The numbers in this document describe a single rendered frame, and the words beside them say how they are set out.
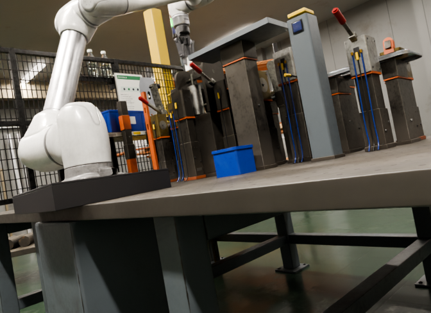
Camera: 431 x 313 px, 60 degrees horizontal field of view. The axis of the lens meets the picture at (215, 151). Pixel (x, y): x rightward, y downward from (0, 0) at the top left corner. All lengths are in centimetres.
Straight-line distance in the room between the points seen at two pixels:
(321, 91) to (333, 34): 717
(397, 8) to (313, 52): 672
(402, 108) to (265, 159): 49
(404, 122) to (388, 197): 95
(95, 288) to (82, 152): 41
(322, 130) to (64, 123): 80
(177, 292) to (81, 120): 67
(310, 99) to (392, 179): 74
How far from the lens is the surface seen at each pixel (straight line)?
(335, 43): 826
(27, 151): 145
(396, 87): 140
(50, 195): 104
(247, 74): 129
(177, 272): 82
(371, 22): 799
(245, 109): 129
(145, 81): 231
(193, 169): 155
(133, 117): 230
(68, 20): 171
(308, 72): 117
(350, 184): 46
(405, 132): 139
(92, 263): 115
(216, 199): 61
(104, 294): 118
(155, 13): 303
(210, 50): 138
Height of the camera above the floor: 74
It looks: 2 degrees up
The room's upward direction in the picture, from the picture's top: 10 degrees counter-clockwise
